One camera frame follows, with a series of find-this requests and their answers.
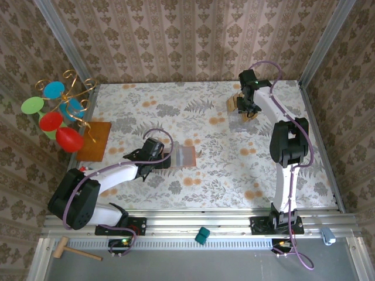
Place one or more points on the aluminium corner post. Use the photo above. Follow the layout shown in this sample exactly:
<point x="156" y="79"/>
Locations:
<point x="327" y="38"/>
<point x="63" y="38"/>

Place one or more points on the floral table cover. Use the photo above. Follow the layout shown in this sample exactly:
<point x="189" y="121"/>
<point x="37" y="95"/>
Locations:
<point x="181" y="193"/>

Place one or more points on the wooden mallet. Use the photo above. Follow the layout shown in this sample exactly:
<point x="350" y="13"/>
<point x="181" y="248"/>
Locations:
<point x="61" y="247"/>

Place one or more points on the teal box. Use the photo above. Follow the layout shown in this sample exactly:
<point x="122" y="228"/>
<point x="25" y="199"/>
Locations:
<point x="202" y="235"/>

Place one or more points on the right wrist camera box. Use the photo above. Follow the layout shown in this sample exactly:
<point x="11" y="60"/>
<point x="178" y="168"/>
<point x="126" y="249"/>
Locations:
<point x="248" y="77"/>

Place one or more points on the aluminium rail frame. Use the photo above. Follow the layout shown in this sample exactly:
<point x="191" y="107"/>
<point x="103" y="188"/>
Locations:
<point x="175" y="224"/>

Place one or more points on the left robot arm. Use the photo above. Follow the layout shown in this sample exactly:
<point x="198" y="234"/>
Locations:
<point x="73" y="202"/>

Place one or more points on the blue plastic glass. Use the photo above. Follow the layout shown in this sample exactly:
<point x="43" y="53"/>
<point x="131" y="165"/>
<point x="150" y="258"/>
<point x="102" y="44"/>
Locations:
<point x="54" y="90"/>
<point x="73" y="110"/>

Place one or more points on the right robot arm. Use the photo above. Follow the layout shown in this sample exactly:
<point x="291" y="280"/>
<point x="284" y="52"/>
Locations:
<point x="288" y="140"/>

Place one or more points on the small circuit board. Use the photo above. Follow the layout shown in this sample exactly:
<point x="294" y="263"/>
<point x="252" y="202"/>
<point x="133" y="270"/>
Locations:
<point x="118" y="243"/>
<point x="279" y="244"/>

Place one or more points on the orange wooden board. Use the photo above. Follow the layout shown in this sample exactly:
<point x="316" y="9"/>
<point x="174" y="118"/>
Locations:
<point x="99" y="137"/>

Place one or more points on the tan credit card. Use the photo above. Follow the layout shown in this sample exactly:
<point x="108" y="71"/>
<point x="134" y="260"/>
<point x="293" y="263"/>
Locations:
<point x="246" y="117"/>
<point x="235" y="102"/>
<point x="231" y="104"/>
<point x="254" y="116"/>

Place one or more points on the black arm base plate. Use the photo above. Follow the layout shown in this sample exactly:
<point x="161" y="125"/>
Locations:
<point x="256" y="226"/>
<point x="140" y="226"/>

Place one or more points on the white blue clip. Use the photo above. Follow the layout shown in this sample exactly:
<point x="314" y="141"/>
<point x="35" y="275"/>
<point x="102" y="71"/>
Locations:
<point x="328" y="236"/>

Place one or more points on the green plastic glass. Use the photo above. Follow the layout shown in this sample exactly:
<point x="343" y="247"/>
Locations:
<point x="32" y="105"/>

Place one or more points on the red plastic glass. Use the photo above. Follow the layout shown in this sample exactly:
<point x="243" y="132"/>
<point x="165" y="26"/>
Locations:
<point x="69" y="140"/>
<point x="51" y="121"/>

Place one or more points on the grey metal tray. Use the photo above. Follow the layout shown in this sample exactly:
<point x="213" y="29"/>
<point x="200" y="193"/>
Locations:
<point x="190" y="266"/>

